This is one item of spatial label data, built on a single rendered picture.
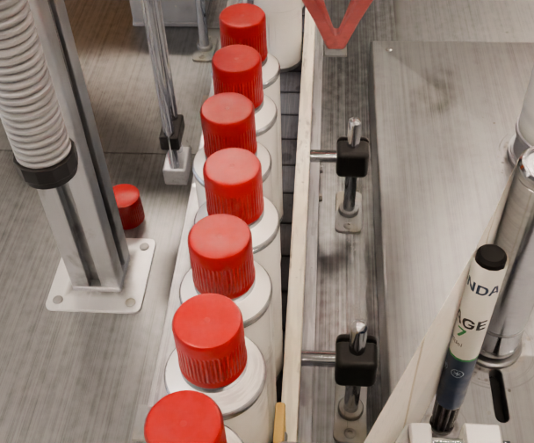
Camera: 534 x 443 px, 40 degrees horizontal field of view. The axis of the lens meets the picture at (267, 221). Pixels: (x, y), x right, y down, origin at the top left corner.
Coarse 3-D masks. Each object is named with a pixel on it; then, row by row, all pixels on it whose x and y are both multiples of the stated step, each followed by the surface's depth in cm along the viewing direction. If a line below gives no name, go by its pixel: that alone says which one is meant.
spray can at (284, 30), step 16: (256, 0) 76; (272, 0) 75; (288, 0) 75; (272, 16) 76; (288, 16) 76; (272, 32) 77; (288, 32) 77; (272, 48) 79; (288, 48) 79; (288, 64) 80
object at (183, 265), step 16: (240, 0) 77; (192, 192) 57; (192, 208) 56; (192, 224) 55; (176, 272) 51; (176, 288) 50; (176, 304) 50; (160, 352) 47; (160, 368) 46; (160, 384) 45
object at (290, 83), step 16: (304, 16) 89; (288, 80) 80; (288, 96) 78; (288, 112) 76; (288, 128) 74; (288, 144) 73; (288, 160) 71; (288, 176) 70; (288, 192) 68; (288, 208) 67; (288, 224) 65; (288, 240) 64; (288, 256) 63; (288, 272) 62
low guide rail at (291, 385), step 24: (312, 24) 81; (312, 48) 78; (312, 72) 75; (312, 96) 74; (288, 288) 56; (288, 312) 55; (288, 336) 53; (288, 360) 52; (288, 384) 50; (288, 408) 49; (288, 432) 48
